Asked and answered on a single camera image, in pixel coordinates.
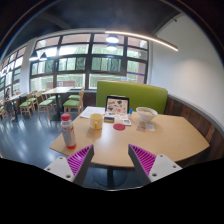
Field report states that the white printed paper sheet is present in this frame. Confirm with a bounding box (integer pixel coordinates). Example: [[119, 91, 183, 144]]
[[79, 106, 106, 119]]

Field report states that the yellow mug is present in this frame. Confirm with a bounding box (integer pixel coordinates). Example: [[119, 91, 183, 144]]
[[89, 113, 104, 131]]

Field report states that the clear red-capped drink bottle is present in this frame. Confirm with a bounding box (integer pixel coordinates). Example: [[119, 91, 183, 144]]
[[60, 112, 77, 150]]

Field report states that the person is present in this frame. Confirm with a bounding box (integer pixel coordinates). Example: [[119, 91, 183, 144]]
[[3, 87, 16, 118]]

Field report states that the rectangular wooden dining table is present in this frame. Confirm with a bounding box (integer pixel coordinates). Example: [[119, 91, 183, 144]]
[[42, 86, 74, 122]]

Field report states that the green-seated wooden chairs group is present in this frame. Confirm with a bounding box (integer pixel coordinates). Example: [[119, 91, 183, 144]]
[[0, 88, 85, 121]]

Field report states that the green upholstered bench backrest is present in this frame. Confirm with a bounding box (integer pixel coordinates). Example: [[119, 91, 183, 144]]
[[95, 79, 169, 115]]

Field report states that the white bowl of food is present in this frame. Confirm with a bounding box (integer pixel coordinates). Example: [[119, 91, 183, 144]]
[[135, 106, 159, 123]]

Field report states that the black-framed standing menu card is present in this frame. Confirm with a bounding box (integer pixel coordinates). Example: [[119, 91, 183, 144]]
[[105, 95, 130, 117]]

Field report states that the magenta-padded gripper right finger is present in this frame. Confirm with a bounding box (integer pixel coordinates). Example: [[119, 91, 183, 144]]
[[128, 143, 183, 186]]

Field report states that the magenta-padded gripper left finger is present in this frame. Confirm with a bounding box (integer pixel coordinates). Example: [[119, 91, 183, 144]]
[[43, 144, 95, 187]]

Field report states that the flat round red coaster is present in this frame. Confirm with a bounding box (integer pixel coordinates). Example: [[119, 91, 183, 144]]
[[112, 123, 126, 131]]

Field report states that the pendant ceiling lamps group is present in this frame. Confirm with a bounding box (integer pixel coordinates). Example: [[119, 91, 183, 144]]
[[28, 33, 120, 62]]

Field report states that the curved linear ceiling light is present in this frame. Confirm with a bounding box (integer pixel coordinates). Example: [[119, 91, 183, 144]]
[[104, 30, 179, 52]]

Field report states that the large black-framed window wall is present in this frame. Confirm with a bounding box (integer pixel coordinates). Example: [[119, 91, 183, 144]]
[[0, 32, 150, 101]]

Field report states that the black phone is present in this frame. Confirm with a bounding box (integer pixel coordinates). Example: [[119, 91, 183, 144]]
[[103, 115, 116, 123]]

